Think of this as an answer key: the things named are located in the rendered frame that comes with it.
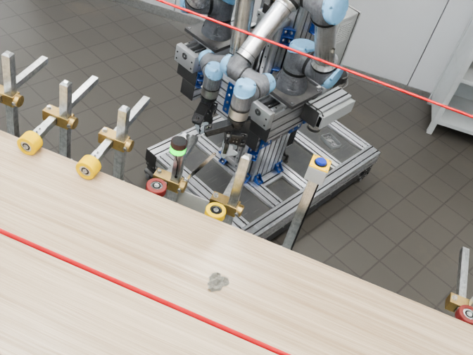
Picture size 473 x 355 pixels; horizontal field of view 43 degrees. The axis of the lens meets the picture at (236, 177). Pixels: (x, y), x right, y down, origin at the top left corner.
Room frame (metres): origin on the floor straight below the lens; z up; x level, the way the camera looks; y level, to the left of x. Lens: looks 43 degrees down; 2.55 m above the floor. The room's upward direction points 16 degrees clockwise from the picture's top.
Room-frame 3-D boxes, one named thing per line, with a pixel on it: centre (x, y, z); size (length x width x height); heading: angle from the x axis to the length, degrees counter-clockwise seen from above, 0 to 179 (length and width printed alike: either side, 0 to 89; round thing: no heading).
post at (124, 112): (1.75, 0.48, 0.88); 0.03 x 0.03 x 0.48; 81
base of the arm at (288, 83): (2.33, -0.12, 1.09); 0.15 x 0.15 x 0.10
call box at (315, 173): (1.63, -0.27, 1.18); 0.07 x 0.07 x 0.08; 81
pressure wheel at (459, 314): (1.42, -0.95, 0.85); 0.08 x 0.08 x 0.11
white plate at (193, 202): (1.73, 0.20, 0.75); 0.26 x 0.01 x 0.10; 81
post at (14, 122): (1.83, 0.97, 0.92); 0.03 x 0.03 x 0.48; 81
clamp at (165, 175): (1.71, 0.26, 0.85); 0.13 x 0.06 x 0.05; 81
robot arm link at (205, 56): (2.20, 0.24, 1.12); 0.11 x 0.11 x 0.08; 24
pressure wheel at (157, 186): (1.61, 0.29, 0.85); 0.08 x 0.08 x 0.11
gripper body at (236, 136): (1.77, 0.05, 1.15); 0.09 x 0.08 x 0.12; 101
